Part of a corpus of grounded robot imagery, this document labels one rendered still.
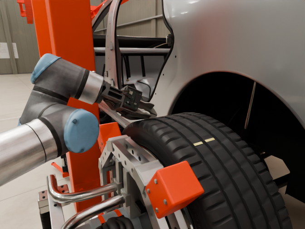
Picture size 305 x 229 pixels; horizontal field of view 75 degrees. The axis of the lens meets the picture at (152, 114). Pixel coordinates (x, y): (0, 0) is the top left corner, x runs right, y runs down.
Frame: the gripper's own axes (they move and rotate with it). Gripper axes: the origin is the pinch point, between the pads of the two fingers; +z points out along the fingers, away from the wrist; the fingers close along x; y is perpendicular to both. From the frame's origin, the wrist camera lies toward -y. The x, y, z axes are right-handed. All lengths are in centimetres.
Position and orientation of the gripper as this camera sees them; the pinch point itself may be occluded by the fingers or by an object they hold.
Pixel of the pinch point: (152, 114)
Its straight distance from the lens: 69.0
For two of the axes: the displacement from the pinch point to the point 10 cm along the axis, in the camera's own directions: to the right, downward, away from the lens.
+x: 2.6, -9.4, 2.3
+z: 8.4, 3.4, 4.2
